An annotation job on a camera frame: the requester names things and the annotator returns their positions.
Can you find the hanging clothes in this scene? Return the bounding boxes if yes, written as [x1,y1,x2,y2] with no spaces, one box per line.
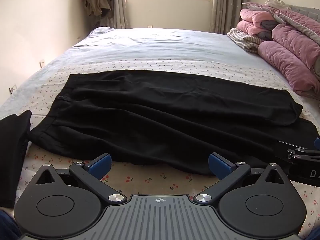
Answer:
[81,0,115,28]

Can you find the grey quilted headboard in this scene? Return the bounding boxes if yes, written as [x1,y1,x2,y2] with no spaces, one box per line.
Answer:
[282,4,320,30]

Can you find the black folded garment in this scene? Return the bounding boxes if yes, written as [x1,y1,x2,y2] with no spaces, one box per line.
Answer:
[0,110,32,208]

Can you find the white patterned blanket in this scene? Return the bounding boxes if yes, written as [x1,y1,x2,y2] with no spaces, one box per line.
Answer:
[265,0,293,10]

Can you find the person's blue jeans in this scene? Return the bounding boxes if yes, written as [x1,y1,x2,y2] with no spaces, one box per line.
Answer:
[0,209,22,240]

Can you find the grey dotted curtain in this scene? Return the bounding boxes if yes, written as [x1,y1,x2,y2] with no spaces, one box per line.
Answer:
[114,0,130,29]
[209,0,252,34]

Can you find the pink quilt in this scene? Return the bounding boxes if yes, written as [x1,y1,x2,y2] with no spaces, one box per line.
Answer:
[236,8,278,40]

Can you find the cherry print cloth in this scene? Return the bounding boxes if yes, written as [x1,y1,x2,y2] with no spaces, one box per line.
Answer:
[10,59,320,239]

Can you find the bed with grey sheet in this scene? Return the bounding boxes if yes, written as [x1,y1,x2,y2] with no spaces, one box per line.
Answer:
[0,26,320,120]

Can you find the mauve quilt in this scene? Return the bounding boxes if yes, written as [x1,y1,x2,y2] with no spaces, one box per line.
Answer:
[241,2,320,97]

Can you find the striped cloth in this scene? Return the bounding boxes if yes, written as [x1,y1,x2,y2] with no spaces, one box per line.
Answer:
[227,28,263,53]

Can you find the black pants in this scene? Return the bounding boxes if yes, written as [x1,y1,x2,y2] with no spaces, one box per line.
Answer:
[27,69,320,177]

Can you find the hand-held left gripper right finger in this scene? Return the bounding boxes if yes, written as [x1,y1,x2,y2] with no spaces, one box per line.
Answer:
[194,152,290,204]

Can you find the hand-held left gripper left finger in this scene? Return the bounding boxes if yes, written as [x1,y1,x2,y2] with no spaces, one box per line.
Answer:
[34,153,127,204]

